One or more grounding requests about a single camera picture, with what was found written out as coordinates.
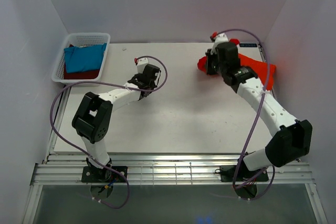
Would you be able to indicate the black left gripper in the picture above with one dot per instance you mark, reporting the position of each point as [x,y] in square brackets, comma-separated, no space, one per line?
[137,75]

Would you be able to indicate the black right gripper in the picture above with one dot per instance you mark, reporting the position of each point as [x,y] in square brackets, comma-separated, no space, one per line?
[210,71]

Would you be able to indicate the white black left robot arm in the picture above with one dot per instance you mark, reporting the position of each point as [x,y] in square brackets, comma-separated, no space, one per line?
[92,118]

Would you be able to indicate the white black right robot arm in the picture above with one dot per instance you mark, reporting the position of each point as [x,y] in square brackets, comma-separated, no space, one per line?
[290,137]

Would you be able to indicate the small dark label sticker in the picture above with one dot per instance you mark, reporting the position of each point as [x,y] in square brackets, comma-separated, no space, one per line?
[248,45]

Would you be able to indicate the orange folded t shirt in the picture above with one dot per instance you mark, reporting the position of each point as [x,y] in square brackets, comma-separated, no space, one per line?
[260,68]

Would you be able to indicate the dark red folded t shirt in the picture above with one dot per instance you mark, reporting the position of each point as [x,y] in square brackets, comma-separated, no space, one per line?
[80,75]

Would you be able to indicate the blue folded t shirt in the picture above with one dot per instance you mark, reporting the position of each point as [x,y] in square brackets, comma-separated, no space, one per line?
[82,59]

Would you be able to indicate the white plastic basket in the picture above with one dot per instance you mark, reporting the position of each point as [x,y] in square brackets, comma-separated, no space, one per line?
[79,40]

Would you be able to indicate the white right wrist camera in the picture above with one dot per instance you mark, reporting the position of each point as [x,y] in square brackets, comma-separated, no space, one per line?
[217,38]

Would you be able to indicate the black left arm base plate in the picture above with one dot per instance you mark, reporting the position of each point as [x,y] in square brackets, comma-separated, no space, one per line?
[96,175]

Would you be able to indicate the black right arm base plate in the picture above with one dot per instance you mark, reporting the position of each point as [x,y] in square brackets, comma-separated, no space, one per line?
[227,174]

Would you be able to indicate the aluminium frame rail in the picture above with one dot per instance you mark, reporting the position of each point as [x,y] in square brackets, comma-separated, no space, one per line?
[154,169]

